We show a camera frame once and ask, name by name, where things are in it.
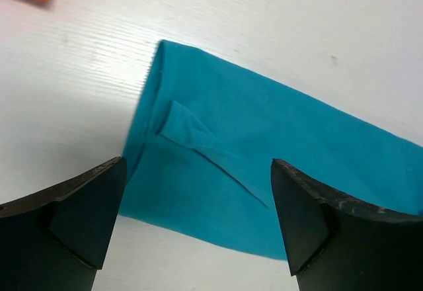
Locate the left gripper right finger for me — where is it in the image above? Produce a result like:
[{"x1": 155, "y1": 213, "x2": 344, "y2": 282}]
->
[{"x1": 271, "y1": 159, "x2": 422, "y2": 291}]

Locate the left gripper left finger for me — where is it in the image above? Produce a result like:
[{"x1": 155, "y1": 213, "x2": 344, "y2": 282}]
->
[{"x1": 1, "y1": 157, "x2": 126, "y2": 290}]

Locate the teal t-shirt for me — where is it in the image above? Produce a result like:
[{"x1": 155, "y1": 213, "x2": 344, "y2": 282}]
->
[{"x1": 120, "y1": 40, "x2": 422, "y2": 260}]

